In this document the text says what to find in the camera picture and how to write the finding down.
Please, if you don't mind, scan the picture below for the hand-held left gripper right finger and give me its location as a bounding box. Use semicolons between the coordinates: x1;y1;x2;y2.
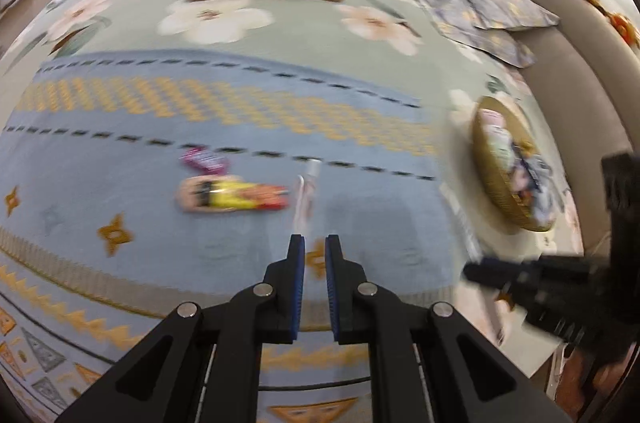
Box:
322;233;573;423

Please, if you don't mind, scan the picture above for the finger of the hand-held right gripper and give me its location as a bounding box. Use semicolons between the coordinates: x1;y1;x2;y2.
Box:
462;254;609;293

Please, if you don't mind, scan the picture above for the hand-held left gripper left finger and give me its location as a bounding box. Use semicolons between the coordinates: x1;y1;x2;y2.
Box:
55;233;307;423

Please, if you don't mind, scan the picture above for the round woven basket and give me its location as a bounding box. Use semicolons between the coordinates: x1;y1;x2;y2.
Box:
472;96;556;233

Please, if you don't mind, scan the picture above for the heap of pastel packets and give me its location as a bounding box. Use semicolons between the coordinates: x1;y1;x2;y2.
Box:
482;110;556;224

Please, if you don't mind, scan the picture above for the yellow red snack packet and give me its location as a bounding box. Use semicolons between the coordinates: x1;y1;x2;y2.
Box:
177;176;291;214

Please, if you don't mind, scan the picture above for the pink purple candy packet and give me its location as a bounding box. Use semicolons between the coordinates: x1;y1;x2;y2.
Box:
181;146;232;176

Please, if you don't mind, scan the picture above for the beige padded headboard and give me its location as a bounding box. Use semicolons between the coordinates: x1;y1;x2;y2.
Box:
472;0;640;254

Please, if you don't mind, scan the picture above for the green floral bedsheet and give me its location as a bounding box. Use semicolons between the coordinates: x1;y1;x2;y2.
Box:
0;0;583;364

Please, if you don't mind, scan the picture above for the blue floral pillowcase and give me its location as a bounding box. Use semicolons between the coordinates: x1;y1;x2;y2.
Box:
415;0;561;69

